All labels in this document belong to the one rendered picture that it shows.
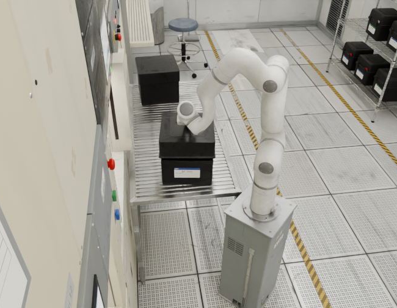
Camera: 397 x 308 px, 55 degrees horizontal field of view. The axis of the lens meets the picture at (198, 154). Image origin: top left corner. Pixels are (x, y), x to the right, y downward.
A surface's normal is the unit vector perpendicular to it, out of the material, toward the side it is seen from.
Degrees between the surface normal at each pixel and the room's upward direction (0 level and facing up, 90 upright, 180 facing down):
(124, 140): 90
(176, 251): 0
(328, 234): 0
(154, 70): 0
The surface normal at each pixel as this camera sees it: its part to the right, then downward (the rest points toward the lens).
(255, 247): -0.59, 0.49
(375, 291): 0.02, -0.78
